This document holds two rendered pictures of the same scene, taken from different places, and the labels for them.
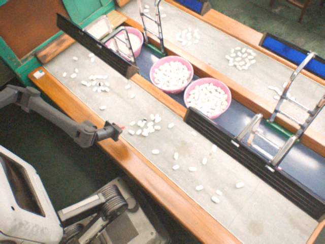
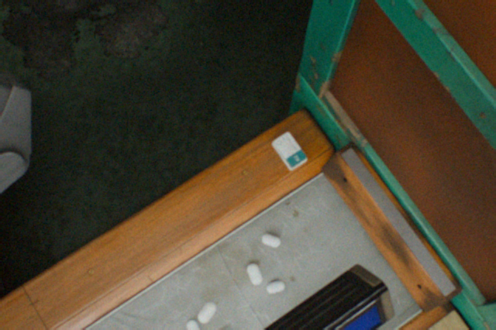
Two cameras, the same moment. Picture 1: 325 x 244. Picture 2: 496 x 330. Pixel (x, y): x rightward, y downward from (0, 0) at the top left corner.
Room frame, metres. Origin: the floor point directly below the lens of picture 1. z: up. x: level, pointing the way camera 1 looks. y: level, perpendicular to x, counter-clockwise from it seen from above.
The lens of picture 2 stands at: (1.19, 0.40, 1.86)
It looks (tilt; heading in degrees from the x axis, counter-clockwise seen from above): 73 degrees down; 84
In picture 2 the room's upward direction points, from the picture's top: 9 degrees clockwise
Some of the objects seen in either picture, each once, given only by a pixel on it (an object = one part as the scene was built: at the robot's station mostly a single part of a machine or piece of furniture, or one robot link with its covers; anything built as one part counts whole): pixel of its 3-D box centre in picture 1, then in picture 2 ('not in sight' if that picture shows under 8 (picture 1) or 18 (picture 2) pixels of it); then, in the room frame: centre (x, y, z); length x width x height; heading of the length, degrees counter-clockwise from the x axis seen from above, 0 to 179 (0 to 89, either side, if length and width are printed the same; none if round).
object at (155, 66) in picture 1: (171, 77); not in sight; (1.07, -0.09, 0.72); 0.27 x 0.27 x 0.10
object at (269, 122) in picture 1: (302, 100); not in sight; (0.63, -0.68, 0.90); 0.20 x 0.19 x 0.45; 37
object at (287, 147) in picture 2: (38, 73); (289, 151); (1.27, 0.75, 0.77); 0.06 x 0.04 x 0.02; 127
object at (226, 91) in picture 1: (206, 100); not in sight; (0.85, -0.26, 0.72); 0.27 x 0.27 x 0.10
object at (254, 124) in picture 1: (255, 158); not in sight; (0.39, -0.36, 0.90); 0.20 x 0.19 x 0.45; 37
